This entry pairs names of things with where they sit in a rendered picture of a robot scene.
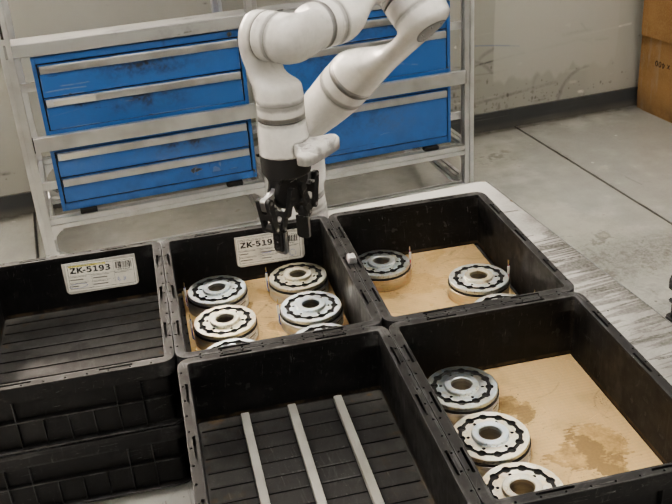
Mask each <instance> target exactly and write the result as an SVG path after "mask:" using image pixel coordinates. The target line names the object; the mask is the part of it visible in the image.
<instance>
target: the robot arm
mask: <svg viewBox="0 0 672 504"><path fill-rule="evenodd" d="M374 5H380V6H381V8H382V10H383V12H384V13H385V15H386V16H387V18H388V19H389V20H390V22H391V23H392V25H393V26H394V28H395V29H396V31H397V35H396V37H395V38H394V39H393V40H392V41H391V42H390V43H387V44H383V45H379V46H372V47H359V48H353V49H348V50H345V51H343V52H341V53H339V54H338V55H337V56H336V57H335V58H334V59H333V60H332V61H331V62H330V63H329V64H328V66H327V67H326V68H325V69H324V70H323V71H322V73H321V74H320V75H319V77H318V78H317V79H316V80H315V82H314V83H313V84H312V85H311V87H310V88H309V89H308V90H307V92H306V93H305V94H304V93H303V87H302V84H301V82H300V81H299V80H298V79H297V78H296V77H294V76H292V75H291V74H289V73H288V72H287V71H286V70H285V69H284V66H283V64H284V65H290V64H296V63H300V62H303V61H305V60H307V59H309V58H310V57H312V56H313V55H315V54H316V53H318V52H319V51H320V50H323V49H327V48H330V47H334V46H337V45H341V44H344V43H346V42H348V41H350V40H352V39H353V38H354V37H356V36H357V35H358V34H359V33H360V31H361V30H362V28H363V27H364V25H365V23H366V21H367V19H368V16H369V14H370V12H371V10H372V8H373V7H374ZM449 13H450V8H449V5H448V3H447V1H446V0H317V1H312V2H309V3H306V4H303V5H301V6H300V7H298V8H297V9H296V10H295V12H294V13H286V12H278V11H272V10H265V9H255V10H252V11H250V12H248V13H247V14H246V15H245V16H244V17H243V19H242V21H241V23H240V26H239V30H238V46H239V51H240V54H241V58H242V61H243V63H244V66H245V69H246V72H247V75H248V77H249V80H250V83H251V85H252V87H253V90H254V92H255V99H256V109H257V119H258V144H259V153H260V162H261V171H262V174H263V175H264V176H265V177H266V178H267V180H268V189H267V195H266V196H264V197H263V198H260V197H258V198H257V199H256V201H255V203H256V207H257V211H258V215H259V219H260V222H261V226H262V230H263V231H264V232H269V233H273V239H274V248H275V250H276V252H277V253H280V254H284V255H286V254H288V253H289V240H288V232H287V225H288V220H292V219H296V225H297V235H298V236H299V237H302V238H306V239H308V238H309V237H311V221H310V217H312V216H325V217H327V218H329V216H328V209H327V203H326V197H325V190H324V182H325V178H326V168H325V158H326V157H328V156H329V155H331V154H332V153H334V152H335V151H337V150H338V149H339V148H340V141H339V137H338V136H337V135H336V134H326V135H324V134H325V133H327V132H328V131H330V130H331V129H332V128H334V127H335V126H337V125H338V124H339V123H341V122H342V121H343V120H345V119H346V118H347V117H348V116H350V115H351V114H352V113H353V112H354V111H355V110H357V109H358V108H359V107H360V106H361V105H362V104H363V103H364V102H365V101H366V100H367V99H368V98H369V97H370V96H371V94H372V93H373V92H374V91H375V90H376V89H377V88H378V86H379V85H380V84H381V83H382V82H383V81H384V80H385V79H386V78H387V77H388V75H389V74H390V73H391V72H392V71H393V70H394V69H395V68H396V67H397V66H398V65H399V64H400V63H401V62H402V61H404V60H405V59H406V58H407V57H408V56H409V55H410V54H411V53H413V52H414V51H415V50H416V49H417V48H418V47H419V46H420V45H422V44H423V43H424V42H425V41H426V40H427V39H428V38H430V37H431V36H432V35H433V34H434V33H435V32H436V31H437V30H438V29H439V28H441V27H442V25H443V24H444V22H445V21H446V20H447V18H448V16H449ZM277 207H279V208H282V211H279V210H277ZM278 216H280V217H281V218H282V219H281V224H279V223H278ZM268 221H269V222H270V224H268Z"/></svg>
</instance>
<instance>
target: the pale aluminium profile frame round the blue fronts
mask: <svg viewBox="0 0 672 504"><path fill-rule="evenodd" d="M457 29H461V70H457V71H451V72H444V73H438V74H432V75H426V76H419V77H413V78H407V79H400V80H394V81H388V82H382V83H381V84H380V85H379V86H378V88H377V89H376V90H375V91H374V92H373V93H372V94H371V96H370V97H369V98H368V99H374V98H380V97H387V96H393V95H399V94H405V93H411V92H417V91H423V90H429V89H436V88H442V87H448V86H454V85H460V84H461V111H457V112H451V120H457V119H461V134H459V133H458V132H456V131H455V130H454V129H452V128H451V142H449V143H450V144H449V145H444V146H438V145H437V144H436V145H430V146H425V147H419V148H414V149H413V150H414V151H412V149H408V150H403V152H404V153H399V154H394V155H388V156H383V157H377V158H372V159H366V160H360V161H355V162H349V163H344V164H338V165H333V166H327V167H325V168H326V178H325V180H329V179H334V178H340V177H345V176H351V175H356V174H362V173H367V172H372V171H378V170H383V169H389V168H394V167H400V166H405V165H410V164H416V163H421V162H427V161H428V162H429V163H430V164H431V165H433V166H434V167H435V168H436V169H438V170H439V171H440V172H441V173H442V174H444V175H445V176H446V177H447V178H448V179H450V180H451V181H452V182H449V183H443V184H438V185H433V186H428V187H423V188H417V189H412V190H407V191H402V192H396V193H391V194H386V195H381V196H376V197H370V198H365V199H360V200H355V201H350V202H344V203H339V204H334V205H329V206H327V209H328V210H334V209H339V208H344V207H349V206H354V205H359V204H365V203H370V202H375V201H380V200H385V199H391V198H396V197H401V196H406V195H411V194H416V193H422V192H427V191H432V190H437V189H442V188H447V187H453V186H458V185H463V184H468V183H473V182H474V0H461V21H454V22H450V30H457ZM11 39H16V37H15V32H14V28H13V23H12V19H11V14H10V9H9V5H8V0H0V59H1V64H2V68H3V72H4V77H5V81H6V85H7V90H8V94H9V98H10V103H11V107H12V111H13V116H14V120H15V124H16V129H17V133H18V137H19V141H20V146H21V150H22V154H23V159H24V163H25V167H26V172H27V176H28V180H29V185H30V189H31V193H32V198H33V202H34V206H35V211H36V215H37V219H38V224H39V228H40V232H41V237H42V241H43V245H44V250H45V254H46V257H49V256H56V255H62V254H66V253H64V252H62V251H60V250H59V248H58V244H57V236H58V234H59V233H60V232H61V231H62V230H63V228H69V227H74V226H80V225H85V224H90V223H96V222H101V221H107V220H112V219H117V218H123V217H128V216H134V215H139V214H145V213H150V212H155V211H161V210H166V209H172V208H177V207H183V206H188V205H193V204H199V203H204V202H210V201H215V200H221V199H226V198H231V197H237V196H242V195H247V196H248V197H249V199H250V200H251V202H252V203H253V205H254V207H255V208H256V210H257V207H256V203H255V201H256V199H257V198H258V197H260V198H263V197H264V196H266V195H267V189H268V180H267V178H266V177H265V176H264V175H263V174H262V171H261V162H260V157H257V156H256V154H259V156H260V153H259V144H258V146H254V151H255V160H256V169H257V177H256V178H257V179H255V180H251V178H247V179H241V180H236V181H230V182H226V185H222V186H216V187H211V188H205V189H200V190H194V191H189V192H183V193H178V194H172V195H167V196H161V197H155V198H150V199H144V200H139V201H133V202H128V203H122V204H117V205H111V206H106V207H100V208H97V206H91V207H85V208H80V211H78V212H72V213H67V214H61V215H56V216H55V213H54V208H53V205H54V204H59V203H61V200H60V196H59V191H58V190H56V189H58V187H57V182H56V180H53V181H47V177H48V174H49V173H50V172H51V170H52V169H54V168H53V163H52V159H51V156H46V157H42V154H41V153H43V152H49V151H56V150H62V149H68V148H74V147H80V146H86V145H92V144H98V143H104V142H110V141H116V140H122V139H128V138H134V137H140V136H146V135H152V134H159V133H165V132H171V131H177V130H184V129H190V128H196V127H202V126H209V125H215V124H221V123H227V122H233V121H239V120H246V119H252V118H256V122H253V123H251V124H252V133H253V134H255V133H257V137H258V119H257V109H256V99H255V92H254V90H253V87H252V90H253V100H254V103H249V104H243V105H237V106H230V107H224V108H218V109H211V110H205V111H198V112H192V113H186V114H179V115H173V116H166V117H160V118H154V119H147V120H141V121H135V122H129V123H122V124H116V125H110V126H104V127H98V128H91V129H85V130H79V131H73V132H67V133H60V134H54V135H48V136H41V137H38V136H37V132H36V127H35V122H34V118H33V113H32V109H31V104H30V100H29V95H28V92H34V91H37V90H36V85H35V82H30V83H26V82H25V77H24V73H23V68H22V64H21V59H20V58H19V59H13V55H12V51H11V45H10V40H11ZM3 46H5V47H6V51H7V55H8V60H6V58H5V54H4V50H3ZM368 99H367V100H368ZM454 156H460V160H461V171H459V170H458V169H457V168H455V167H454V166H453V165H452V164H450V163H449V162H448V161H447V160H445V159H444V158H448V157H454ZM256 224H261V222H260V219H259V217H257V219H256V220H251V221H245V222H240V223H235V224H230V225H224V226H219V227H214V228H209V229H204V230H198V231H193V232H188V233H183V234H178V235H172V236H167V237H162V238H157V239H151V240H146V241H141V242H148V241H157V242H159V243H162V242H163V241H164V240H166V239H169V238H174V237H181V236H187V235H194V234H200V233H207V232H214V231H220V230H227V229H233V228H240V227H246V226H251V225H256ZM141 242H136V243H141Z"/></svg>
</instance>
